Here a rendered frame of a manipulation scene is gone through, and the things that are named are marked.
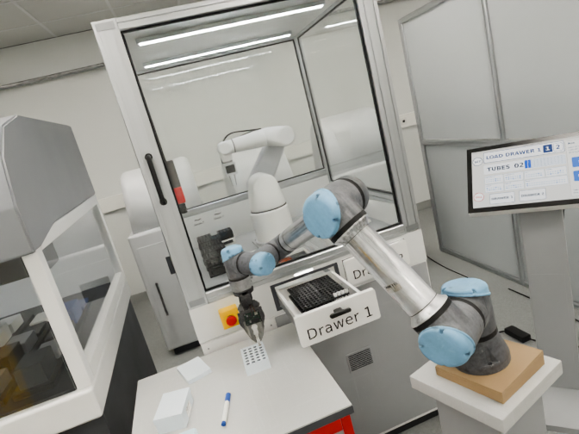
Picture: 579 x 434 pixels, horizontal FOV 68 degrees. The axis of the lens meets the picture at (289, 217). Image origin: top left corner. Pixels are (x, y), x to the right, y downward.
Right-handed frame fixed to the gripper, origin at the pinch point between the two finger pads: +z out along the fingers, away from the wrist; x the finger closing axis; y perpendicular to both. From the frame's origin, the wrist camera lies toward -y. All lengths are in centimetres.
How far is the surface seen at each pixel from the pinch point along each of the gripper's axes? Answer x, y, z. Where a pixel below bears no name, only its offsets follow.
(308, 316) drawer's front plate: 17.6, 16.5, -9.3
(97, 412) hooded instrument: -54, 12, 0
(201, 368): -22.1, -1.1, 4.9
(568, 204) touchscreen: 127, 8, -14
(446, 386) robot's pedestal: 44, 50, 6
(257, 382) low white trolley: -4.4, 17.2, 6.5
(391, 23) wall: 249, -341, -139
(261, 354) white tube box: -0.4, 7.2, 3.0
